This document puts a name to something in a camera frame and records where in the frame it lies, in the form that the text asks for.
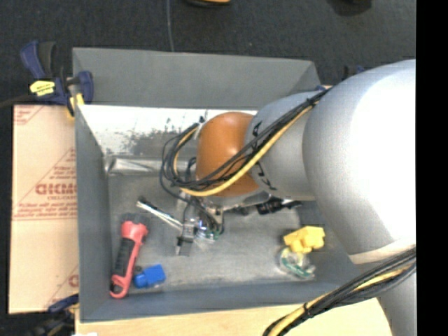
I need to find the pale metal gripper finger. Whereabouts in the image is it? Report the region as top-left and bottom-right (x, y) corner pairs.
(175, 222), (196, 258)
(135, 197), (184, 229)

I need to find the blue toy block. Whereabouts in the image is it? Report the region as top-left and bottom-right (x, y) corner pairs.
(132, 264), (167, 290)

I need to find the red and black flashlight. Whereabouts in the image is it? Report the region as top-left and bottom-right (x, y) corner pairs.
(108, 212), (151, 300)

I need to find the grey metal bin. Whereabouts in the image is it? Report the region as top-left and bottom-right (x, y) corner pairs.
(71, 47), (362, 323)

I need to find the clear green tape roll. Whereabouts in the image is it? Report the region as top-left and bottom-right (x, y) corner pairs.
(279, 246), (316, 280)

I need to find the yellow toy block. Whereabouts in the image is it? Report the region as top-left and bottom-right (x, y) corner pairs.
(282, 225), (327, 256)

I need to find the brown cardboard board red print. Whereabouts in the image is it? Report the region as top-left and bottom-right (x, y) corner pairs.
(7, 104), (80, 315)

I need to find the black cylinder on white bracket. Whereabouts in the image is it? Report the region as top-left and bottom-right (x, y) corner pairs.
(256, 197), (303, 216)

